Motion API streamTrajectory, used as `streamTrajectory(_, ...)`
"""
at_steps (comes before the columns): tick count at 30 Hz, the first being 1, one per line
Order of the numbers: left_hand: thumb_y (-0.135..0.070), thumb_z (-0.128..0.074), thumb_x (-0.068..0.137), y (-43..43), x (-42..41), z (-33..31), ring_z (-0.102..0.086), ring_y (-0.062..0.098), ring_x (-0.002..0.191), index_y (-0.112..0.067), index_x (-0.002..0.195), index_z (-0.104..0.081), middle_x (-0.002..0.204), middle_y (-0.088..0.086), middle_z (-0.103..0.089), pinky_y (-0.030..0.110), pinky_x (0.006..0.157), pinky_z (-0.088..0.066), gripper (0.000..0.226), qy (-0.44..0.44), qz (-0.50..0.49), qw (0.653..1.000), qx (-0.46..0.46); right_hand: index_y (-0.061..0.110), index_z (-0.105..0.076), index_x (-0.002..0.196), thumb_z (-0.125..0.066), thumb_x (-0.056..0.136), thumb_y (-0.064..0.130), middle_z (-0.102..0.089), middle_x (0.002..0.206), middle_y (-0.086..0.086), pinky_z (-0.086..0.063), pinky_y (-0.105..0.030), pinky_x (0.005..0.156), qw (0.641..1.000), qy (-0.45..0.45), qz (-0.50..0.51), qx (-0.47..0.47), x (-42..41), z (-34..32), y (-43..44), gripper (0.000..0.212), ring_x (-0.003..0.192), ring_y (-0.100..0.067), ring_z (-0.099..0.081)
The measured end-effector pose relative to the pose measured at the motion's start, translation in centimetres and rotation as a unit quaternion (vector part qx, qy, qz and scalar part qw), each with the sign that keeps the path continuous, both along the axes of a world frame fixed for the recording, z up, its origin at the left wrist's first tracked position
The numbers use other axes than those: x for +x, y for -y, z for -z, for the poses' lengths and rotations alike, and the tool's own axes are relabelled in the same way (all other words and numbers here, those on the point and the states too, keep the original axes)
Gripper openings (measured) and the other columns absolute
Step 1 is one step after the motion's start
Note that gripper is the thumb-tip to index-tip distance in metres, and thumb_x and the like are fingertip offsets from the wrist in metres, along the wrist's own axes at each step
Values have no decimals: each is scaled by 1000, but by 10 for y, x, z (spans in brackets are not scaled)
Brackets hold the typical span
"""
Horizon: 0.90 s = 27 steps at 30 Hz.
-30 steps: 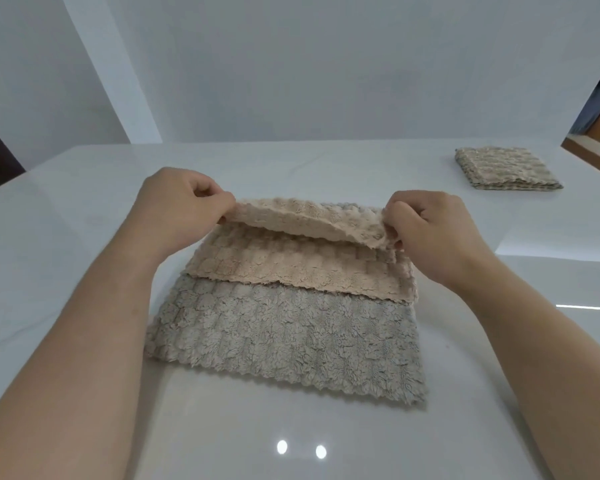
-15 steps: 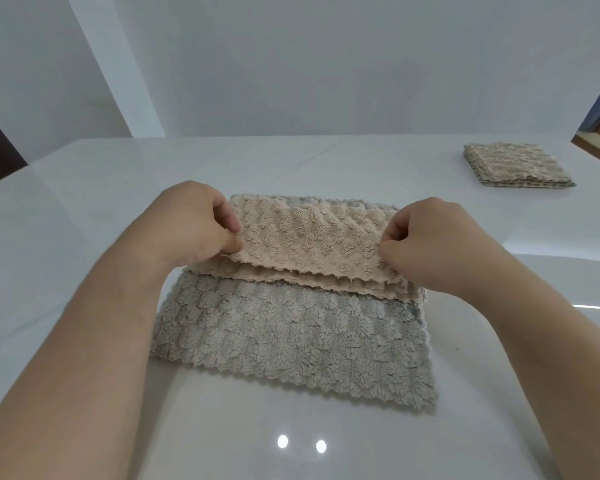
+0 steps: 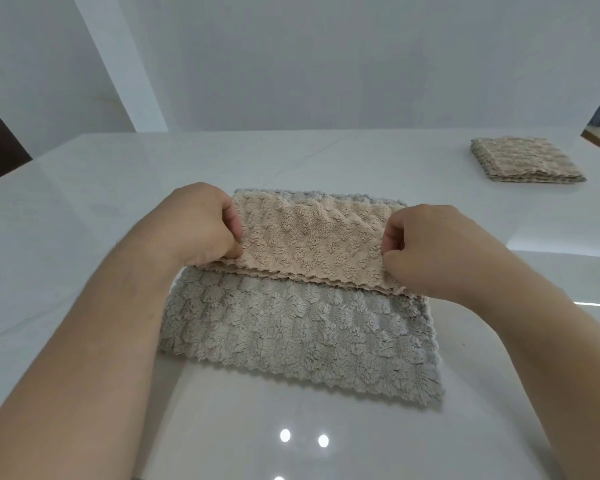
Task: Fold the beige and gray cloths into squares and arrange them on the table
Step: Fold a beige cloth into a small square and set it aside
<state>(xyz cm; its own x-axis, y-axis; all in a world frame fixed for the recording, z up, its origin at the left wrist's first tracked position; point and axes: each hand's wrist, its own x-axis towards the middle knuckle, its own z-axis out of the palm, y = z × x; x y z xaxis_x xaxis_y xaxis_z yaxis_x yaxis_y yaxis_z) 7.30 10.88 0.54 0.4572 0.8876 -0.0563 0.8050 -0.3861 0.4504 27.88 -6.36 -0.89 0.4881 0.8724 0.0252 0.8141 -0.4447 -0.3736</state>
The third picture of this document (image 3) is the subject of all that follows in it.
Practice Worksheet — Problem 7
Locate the person's right hand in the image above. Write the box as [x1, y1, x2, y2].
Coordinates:
[381, 204, 506, 301]

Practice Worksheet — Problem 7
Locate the person's left hand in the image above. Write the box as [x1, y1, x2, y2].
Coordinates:
[152, 182, 245, 268]

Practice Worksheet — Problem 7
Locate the beige fluffy cloth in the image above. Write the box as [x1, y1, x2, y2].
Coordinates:
[470, 137, 587, 185]
[198, 190, 427, 299]

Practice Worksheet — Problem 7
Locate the person's left forearm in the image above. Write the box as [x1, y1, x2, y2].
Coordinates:
[0, 226, 181, 480]

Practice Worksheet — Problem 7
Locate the person's right forearm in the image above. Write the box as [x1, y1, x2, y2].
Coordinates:
[457, 247, 600, 480]

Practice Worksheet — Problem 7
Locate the grey fluffy cloth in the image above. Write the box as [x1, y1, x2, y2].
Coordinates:
[157, 191, 446, 409]

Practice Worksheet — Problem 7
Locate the folded beige fluffy cloth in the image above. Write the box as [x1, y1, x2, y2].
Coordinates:
[470, 137, 587, 185]

